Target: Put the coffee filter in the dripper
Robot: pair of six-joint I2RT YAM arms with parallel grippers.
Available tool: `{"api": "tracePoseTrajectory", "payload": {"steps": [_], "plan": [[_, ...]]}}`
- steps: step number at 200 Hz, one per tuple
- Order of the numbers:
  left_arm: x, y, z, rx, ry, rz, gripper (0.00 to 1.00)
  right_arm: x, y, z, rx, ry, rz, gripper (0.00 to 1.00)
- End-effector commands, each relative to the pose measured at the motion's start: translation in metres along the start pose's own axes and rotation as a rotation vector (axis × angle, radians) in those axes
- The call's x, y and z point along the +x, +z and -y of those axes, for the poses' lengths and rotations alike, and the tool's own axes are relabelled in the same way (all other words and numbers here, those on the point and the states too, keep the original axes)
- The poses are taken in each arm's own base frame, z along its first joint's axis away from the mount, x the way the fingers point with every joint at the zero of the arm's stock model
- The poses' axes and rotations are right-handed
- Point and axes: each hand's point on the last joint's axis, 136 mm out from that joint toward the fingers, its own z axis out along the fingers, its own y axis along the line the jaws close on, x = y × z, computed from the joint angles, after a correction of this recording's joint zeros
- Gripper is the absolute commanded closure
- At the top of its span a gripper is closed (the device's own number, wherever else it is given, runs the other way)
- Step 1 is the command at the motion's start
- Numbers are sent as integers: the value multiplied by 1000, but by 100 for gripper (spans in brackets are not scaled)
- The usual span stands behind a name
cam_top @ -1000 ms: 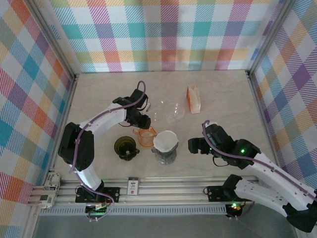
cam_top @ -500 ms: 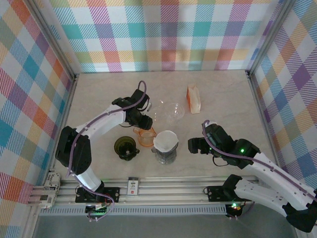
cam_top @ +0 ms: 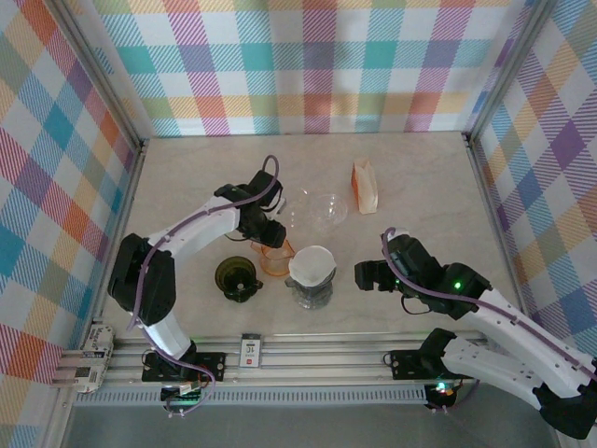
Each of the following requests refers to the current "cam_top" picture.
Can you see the white label card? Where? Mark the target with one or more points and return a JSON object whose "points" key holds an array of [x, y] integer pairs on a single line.
{"points": [[251, 352]]}

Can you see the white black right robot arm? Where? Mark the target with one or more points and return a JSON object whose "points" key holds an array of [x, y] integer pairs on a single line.
{"points": [[513, 336]]}

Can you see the dark green coffee dripper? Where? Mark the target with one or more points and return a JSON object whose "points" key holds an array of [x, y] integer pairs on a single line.
{"points": [[233, 275]]}

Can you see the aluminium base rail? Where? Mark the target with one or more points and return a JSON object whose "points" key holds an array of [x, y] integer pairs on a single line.
{"points": [[326, 354]]}

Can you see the controller board with led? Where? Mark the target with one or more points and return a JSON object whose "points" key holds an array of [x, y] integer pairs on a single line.
{"points": [[440, 389], [184, 396]]}

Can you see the aluminium side rail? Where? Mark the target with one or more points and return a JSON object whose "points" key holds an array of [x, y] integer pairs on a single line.
{"points": [[494, 224], [126, 210]]}

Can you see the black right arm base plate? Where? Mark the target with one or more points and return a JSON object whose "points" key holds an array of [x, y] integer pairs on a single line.
{"points": [[406, 364]]}

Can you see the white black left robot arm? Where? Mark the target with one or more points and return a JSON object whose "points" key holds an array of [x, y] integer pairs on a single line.
{"points": [[196, 233]]}

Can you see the white paper coffee filter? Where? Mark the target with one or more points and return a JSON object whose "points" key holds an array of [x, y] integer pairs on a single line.
{"points": [[310, 266]]}

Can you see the grey plastic coffee dripper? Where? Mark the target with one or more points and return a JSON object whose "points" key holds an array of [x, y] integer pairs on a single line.
{"points": [[310, 296]]}

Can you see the clear plastic coffee dripper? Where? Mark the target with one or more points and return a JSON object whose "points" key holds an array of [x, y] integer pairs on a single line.
{"points": [[298, 205], [329, 212]]}

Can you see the orange plastic coffee dripper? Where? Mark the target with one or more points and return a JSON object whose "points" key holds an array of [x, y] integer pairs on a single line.
{"points": [[275, 266]]}

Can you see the orange white filter box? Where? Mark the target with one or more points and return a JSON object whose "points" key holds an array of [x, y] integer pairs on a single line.
{"points": [[366, 191]]}

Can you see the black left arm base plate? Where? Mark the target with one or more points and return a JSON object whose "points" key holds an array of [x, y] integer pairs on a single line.
{"points": [[210, 366]]}

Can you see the paper wrapped block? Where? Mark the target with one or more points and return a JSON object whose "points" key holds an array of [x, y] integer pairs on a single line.
{"points": [[91, 378], [98, 343]]}

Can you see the aluminium frame post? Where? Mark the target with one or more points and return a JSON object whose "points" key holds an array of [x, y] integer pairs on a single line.
{"points": [[508, 70], [100, 79]]}

